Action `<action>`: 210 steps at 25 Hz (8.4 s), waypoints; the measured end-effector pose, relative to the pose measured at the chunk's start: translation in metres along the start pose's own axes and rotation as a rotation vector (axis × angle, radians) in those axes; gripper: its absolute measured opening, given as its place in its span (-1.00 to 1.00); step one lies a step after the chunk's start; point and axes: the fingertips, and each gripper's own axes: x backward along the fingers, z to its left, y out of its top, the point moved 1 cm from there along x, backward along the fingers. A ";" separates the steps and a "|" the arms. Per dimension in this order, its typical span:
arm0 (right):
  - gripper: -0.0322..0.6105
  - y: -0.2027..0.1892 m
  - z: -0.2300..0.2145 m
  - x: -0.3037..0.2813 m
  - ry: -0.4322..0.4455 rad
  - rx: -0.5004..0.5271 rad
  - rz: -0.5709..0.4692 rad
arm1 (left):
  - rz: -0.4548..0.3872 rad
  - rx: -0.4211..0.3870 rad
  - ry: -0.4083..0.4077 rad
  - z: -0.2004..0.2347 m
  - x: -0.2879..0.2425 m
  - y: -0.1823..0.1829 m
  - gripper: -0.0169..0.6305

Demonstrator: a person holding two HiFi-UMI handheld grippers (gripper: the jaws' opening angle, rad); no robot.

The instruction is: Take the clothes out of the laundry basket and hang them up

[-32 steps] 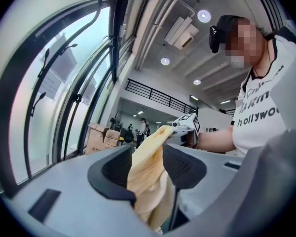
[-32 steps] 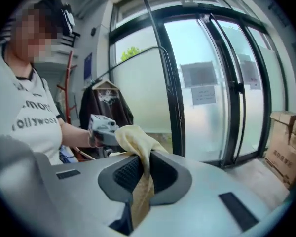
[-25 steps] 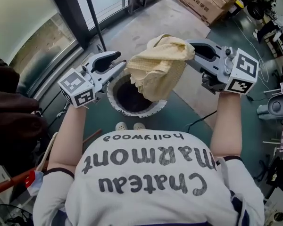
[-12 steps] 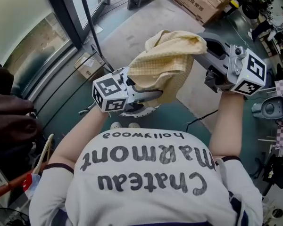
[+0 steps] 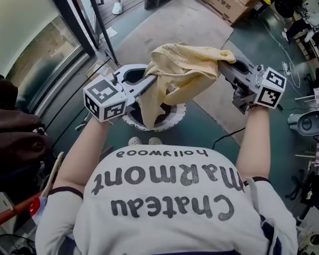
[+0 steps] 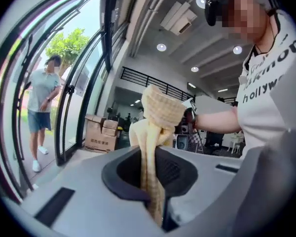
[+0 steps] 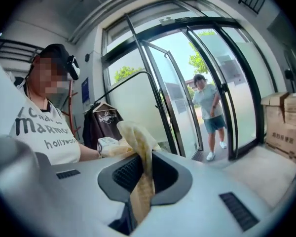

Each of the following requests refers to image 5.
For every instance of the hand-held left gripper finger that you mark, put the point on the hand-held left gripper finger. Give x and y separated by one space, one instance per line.
142 88
122 72

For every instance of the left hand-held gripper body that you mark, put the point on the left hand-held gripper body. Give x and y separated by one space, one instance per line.
103 100

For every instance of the large printed cardboard box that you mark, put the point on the large printed cardboard box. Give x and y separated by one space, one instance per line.
223 4

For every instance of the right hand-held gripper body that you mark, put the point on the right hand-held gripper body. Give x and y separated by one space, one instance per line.
271 89

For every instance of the flat labelled cardboard box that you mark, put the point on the flat labelled cardboard box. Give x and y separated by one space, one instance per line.
98 68

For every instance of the black office chair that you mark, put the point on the black office chair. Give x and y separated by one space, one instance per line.
313 190

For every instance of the person's white shoe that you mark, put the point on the person's white shoe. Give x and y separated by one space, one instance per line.
155 141
135 141

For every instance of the white woven laundry basket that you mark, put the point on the white woven laundry basket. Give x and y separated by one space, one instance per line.
172 115

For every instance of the person's right forearm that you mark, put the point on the person's right forearm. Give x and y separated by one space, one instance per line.
255 142

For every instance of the white power strip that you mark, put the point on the white power strip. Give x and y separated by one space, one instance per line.
286 68

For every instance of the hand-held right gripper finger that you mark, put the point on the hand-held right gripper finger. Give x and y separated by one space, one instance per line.
236 77
248 69

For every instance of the yellow towel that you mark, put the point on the yellow towel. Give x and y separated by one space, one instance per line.
183 70

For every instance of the beige floor mat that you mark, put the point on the beige floor mat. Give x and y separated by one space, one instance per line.
191 23

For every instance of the person's left forearm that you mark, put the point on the person's left forearm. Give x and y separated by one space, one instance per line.
77 155

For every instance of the grey white machine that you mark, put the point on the grey white machine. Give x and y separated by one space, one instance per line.
307 123

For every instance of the brown jacket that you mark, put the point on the brown jacket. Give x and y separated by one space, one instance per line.
13 121

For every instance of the black metal garment rail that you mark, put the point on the black metal garment rail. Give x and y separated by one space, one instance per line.
106 36

